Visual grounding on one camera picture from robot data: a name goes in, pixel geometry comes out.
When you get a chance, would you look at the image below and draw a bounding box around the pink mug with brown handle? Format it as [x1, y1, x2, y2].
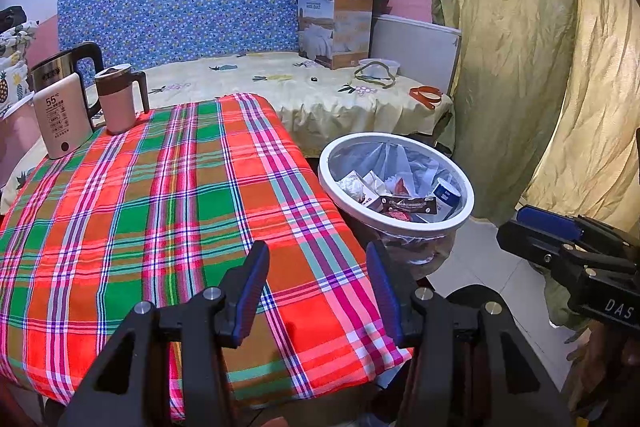
[94, 63, 151, 135]

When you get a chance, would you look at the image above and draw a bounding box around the white trash bin with liner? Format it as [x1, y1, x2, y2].
[318, 133, 476, 280]

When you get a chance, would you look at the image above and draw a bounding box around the plaid tablecloth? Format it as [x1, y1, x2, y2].
[0, 93, 413, 423]

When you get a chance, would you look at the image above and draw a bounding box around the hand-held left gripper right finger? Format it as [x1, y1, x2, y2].
[366, 239, 576, 427]

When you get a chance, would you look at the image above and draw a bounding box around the steel electric kettle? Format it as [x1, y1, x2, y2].
[29, 42, 105, 132]

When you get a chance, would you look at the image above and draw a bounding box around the orange strap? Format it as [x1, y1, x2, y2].
[409, 85, 443, 108]

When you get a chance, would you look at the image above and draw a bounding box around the blue floral headboard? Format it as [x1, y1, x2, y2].
[57, 0, 344, 70]

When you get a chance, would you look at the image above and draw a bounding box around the pineapple print bag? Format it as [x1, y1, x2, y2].
[0, 19, 41, 120]

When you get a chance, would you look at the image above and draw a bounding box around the black bag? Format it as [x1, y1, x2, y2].
[0, 6, 28, 32]

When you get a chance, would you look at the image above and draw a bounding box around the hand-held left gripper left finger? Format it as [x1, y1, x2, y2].
[57, 239, 271, 427]

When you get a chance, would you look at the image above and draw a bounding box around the white bowl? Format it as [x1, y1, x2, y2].
[357, 58, 401, 80]

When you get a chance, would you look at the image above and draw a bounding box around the white flat panel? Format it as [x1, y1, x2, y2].
[371, 15, 462, 95]

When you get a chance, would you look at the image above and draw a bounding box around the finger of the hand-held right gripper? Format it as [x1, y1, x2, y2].
[515, 205, 636, 258]
[496, 219, 621, 280]

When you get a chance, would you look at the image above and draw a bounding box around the pink storage box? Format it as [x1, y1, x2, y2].
[0, 109, 38, 180]

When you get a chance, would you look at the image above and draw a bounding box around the yellow green curtain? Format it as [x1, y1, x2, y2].
[400, 0, 640, 333]

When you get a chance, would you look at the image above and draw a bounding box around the cardboard quilt box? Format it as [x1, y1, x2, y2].
[291, 0, 393, 70]

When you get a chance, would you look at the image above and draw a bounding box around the yellow printed bedsheet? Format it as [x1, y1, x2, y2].
[0, 52, 456, 215]

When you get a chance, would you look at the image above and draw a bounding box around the olive strap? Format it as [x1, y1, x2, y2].
[354, 61, 397, 88]

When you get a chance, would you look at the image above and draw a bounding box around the person's right hand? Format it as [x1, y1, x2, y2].
[567, 322, 640, 403]

